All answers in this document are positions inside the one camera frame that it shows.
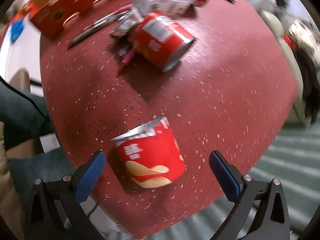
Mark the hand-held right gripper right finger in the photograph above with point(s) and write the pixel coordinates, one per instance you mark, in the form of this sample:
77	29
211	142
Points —
225	180

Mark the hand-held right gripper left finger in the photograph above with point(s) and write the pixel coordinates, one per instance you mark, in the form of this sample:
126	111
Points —
90	180

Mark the red can with chips print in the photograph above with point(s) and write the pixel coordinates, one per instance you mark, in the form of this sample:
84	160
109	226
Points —
150	160

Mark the pink pen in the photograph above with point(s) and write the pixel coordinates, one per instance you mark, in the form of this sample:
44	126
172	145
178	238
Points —
126	59

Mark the clear black gel pen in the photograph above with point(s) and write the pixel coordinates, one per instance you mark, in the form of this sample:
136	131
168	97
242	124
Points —
82	35

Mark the red can with white label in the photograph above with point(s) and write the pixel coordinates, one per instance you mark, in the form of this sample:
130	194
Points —
162	42

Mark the red cardboard box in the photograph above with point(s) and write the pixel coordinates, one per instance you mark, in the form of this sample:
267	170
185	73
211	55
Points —
62	7

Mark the green striped rug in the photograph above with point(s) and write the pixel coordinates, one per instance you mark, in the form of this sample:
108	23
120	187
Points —
287	160

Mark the person's dark green pants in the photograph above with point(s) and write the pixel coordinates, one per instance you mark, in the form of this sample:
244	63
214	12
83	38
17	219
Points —
20	115

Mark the dark fringed garment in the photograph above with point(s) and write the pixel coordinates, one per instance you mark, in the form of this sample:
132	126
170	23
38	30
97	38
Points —
308	80

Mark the floral patterned garment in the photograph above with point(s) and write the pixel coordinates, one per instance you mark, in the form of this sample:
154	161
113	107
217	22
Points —
300	35

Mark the blue cloth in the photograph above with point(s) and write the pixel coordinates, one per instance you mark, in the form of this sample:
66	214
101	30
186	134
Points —
17	30

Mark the beige armchair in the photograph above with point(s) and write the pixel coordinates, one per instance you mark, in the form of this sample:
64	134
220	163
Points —
272	17

